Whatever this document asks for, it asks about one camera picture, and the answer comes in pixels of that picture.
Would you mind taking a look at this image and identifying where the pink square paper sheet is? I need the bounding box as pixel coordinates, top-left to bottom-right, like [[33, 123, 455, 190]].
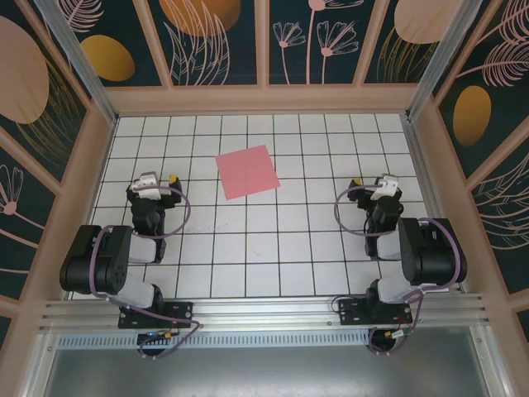
[[215, 144, 281, 202]]

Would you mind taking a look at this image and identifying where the grey metal sheet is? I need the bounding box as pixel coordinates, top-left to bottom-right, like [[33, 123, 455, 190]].
[[39, 347, 497, 397]]

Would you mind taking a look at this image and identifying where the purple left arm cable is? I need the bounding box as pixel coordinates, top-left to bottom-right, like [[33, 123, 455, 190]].
[[88, 185, 203, 361]]

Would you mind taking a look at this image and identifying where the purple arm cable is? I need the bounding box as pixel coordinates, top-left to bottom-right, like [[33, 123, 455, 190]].
[[333, 184, 463, 357], [88, 185, 203, 361]]

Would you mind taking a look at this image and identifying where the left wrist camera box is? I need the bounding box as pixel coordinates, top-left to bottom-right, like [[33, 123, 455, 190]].
[[131, 172, 163, 199]]

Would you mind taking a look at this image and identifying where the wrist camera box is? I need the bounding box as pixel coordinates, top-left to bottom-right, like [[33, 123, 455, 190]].
[[374, 173, 401, 196], [131, 172, 163, 199]]

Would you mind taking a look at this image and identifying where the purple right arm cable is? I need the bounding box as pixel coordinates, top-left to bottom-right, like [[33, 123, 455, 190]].
[[333, 184, 463, 357]]

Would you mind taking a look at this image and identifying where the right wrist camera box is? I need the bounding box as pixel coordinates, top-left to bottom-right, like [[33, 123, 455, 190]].
[[374, 173, 401, 196]]

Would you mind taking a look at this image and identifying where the aluminium side rail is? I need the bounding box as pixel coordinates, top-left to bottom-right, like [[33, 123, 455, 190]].
[[403, 115, 470, 294]]

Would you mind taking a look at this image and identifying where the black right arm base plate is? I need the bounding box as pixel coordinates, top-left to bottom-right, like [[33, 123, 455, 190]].
[[337, 298, 414, 326]]

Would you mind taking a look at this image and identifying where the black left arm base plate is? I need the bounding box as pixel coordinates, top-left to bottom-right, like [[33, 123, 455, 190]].
[[117, 300, 195, 330]]

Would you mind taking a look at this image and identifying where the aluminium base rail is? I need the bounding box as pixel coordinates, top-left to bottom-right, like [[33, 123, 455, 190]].
[[39, 292, 493, 332]]

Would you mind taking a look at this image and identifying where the aluminium frame post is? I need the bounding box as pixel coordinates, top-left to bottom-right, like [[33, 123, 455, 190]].
[[404, 0, 493, 123], [33, 0, 120, 126]]

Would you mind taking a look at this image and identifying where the perforated metal cable tray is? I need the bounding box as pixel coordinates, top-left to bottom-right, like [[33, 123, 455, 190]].
[[57, 332, 375, 351]]

